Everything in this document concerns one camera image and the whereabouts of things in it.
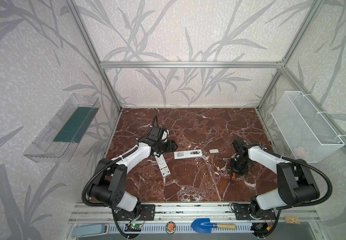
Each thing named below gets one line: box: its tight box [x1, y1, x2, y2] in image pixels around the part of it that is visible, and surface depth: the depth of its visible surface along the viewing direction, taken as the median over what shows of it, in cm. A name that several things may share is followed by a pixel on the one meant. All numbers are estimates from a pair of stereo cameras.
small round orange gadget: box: [165, 221, 177, 235], surface depth 71 cm
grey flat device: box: [71, 224, 110, 238], surface depth 67 cm
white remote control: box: [174, 149, 203, 160], surface depth 95 cm
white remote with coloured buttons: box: [153, 151, 171, 178], surface depth 90 cm
